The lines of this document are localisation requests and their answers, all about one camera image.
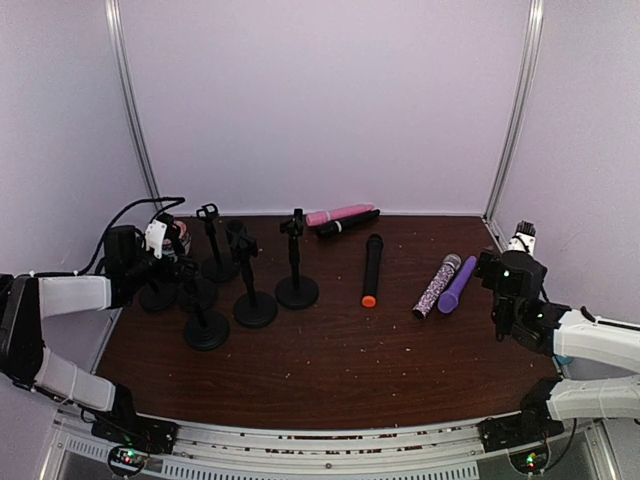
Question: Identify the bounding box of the black stand of purple mic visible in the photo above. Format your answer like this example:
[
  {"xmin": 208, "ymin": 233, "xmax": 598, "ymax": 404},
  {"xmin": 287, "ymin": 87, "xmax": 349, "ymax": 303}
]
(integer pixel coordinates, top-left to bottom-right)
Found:
[{"xmin": 196, "ymin": 203, "xmax": 240, "ymax": 284}]

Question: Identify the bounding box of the glitter mic silver head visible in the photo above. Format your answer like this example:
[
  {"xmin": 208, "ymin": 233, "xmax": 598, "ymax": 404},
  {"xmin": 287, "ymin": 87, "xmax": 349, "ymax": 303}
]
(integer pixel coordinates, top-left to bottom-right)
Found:
[{"xmin": 412, "ymin": 253, "xmax": 462, "ymax": 320}]

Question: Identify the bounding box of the black stand of blue mic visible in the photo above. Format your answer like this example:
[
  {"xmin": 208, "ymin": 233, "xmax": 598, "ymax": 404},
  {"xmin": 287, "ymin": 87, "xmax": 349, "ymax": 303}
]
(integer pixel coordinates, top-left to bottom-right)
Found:
[{"xmin": 183, "ymin": 296, "xmax": 230, "ymax": 351}]

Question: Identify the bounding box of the purple microphone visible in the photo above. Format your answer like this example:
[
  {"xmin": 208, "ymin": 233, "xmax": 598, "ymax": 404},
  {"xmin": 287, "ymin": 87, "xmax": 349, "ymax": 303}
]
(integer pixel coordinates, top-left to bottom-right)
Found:
[{"xmin": 437, "ymin": 256, "xmax": 477, "ymax": 314}]

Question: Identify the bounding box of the black stand of glitter mic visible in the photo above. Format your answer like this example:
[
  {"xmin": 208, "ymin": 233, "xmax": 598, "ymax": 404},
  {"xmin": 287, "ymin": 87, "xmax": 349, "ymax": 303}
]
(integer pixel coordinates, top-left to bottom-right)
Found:
[{"xmin": 226, "ymin": 219, "xmax": 278, "ymax": 329}]

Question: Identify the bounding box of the black mic orange ring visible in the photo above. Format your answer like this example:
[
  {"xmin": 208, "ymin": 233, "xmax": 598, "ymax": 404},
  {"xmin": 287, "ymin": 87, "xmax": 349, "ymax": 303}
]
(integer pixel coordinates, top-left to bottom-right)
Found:
[{"xmin": 360, "ymin": 233, "xmax": 386, "ymax": 308}]

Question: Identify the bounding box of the pink microphone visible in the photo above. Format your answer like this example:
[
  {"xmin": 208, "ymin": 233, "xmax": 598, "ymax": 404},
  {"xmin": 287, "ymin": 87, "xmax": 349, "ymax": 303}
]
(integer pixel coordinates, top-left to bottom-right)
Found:
[{"xmin": 306, "ymin": 204, "xmax": 374, "ymax": 227}]

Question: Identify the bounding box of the black mic white ring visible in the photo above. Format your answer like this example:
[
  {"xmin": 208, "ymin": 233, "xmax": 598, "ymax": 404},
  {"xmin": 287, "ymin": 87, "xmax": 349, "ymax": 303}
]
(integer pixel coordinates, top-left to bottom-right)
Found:
[{"xmin": 315, "ymin": 208, "xmax": 381, "ymax": 241}]

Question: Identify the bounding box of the light blue microphone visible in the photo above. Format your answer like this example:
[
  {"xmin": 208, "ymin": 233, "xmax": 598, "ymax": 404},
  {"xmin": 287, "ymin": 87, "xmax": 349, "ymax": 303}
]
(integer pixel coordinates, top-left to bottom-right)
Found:
[{"xmin": 555, "ymin": 355, "xmax": 573, "ymax": 365}]

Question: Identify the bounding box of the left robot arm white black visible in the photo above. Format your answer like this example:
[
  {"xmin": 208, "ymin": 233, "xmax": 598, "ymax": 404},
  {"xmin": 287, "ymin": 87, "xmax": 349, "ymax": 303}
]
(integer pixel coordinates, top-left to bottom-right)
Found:
[{"xmin": 1, "ymin": 220, "xmax": 197, "ymax": 444}]

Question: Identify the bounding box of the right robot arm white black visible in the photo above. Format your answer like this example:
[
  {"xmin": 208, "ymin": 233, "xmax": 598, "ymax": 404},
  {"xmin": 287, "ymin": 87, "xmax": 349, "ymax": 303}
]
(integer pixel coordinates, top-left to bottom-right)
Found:
[{"xmin": 475, "ymin": 250, "xmax": 639, "ymax": 442}]

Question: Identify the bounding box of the tape roll at back left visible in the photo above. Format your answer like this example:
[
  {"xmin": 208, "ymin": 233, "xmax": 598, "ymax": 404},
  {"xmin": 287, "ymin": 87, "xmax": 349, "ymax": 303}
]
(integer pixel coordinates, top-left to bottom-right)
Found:
[{"xmin": 174, "ymin": 220, "xmax": 192, "ymax": 256}]

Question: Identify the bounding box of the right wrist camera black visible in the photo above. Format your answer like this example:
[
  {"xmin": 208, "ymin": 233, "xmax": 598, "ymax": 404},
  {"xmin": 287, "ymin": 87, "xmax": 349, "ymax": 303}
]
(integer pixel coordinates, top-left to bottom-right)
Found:
[{"xmin": 506, "ymin": 220, "xmax": 536, "ymax": 256}]

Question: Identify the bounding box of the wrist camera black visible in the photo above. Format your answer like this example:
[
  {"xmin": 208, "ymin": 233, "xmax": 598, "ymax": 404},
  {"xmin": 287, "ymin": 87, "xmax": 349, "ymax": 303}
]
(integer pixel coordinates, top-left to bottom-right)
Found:
[
  {"xmin": 506, "ymin": 220, "xmax": 536, "ymax": 256},
  {"xmin": 144, "ymin": 213, "xmax": 180, "ymax": 259}
]

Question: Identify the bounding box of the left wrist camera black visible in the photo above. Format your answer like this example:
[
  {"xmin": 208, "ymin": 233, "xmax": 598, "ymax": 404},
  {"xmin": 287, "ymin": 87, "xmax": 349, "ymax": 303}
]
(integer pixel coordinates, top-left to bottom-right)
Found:
[{"xmin": 144, "ymin": 213, "xmax": 180, "ymax": 259}]

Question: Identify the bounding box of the left arm braided black cable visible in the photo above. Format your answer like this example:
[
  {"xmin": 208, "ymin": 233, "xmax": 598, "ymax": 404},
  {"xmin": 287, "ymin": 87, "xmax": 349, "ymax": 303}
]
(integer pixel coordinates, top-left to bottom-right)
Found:
[{"xmin": 82, "ymin": 196, "xmax": 186, "ymax": 276}]

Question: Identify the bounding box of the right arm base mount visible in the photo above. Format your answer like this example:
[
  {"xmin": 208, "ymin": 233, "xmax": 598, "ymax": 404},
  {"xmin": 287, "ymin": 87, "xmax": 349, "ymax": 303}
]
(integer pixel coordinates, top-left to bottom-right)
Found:
[{"xmin": 477, "ymin": 413, "xmax": 565, "ymax": 477}]

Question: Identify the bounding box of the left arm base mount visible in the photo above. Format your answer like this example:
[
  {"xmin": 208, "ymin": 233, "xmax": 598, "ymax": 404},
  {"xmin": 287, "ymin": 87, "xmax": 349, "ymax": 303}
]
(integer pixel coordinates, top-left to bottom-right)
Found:
[{"xmin": 88, "ymin": 416, "xmax": 178, "ymax": 479}]

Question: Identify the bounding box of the front aluminium rail frame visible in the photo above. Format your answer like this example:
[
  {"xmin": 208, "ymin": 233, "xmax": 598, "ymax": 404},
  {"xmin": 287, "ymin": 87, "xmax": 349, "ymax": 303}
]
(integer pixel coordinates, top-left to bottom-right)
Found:
[{"xmin": 42, "ymin": 384, "xmax": 624, "ymax": 480}]

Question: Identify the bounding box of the left aluminium corner post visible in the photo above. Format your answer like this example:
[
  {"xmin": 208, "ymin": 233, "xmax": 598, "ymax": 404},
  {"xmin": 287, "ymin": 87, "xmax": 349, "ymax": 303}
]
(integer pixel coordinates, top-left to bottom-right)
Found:
[{"xmin": 104, "ymin": 0, "xmax": 160, "ymax": 198}]

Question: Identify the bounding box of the aluminium corner post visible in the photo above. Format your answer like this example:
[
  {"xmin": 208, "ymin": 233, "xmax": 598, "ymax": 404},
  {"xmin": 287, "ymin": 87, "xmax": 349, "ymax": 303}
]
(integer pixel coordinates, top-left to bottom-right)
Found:
[
  {"xmin": 483, "ymin": 0, "xmax": 544, "ymax": 224},
  {"xmin": 104, "ymin": 0, "xmax": 160, "ymax": 198}
]

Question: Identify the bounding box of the right aluminium corner post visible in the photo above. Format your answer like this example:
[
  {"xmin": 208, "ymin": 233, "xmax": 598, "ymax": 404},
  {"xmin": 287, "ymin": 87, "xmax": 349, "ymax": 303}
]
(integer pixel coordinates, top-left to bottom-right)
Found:
[{"xmin": 483, "ymin": 0, "xmax": 544, "ymax": 224}]

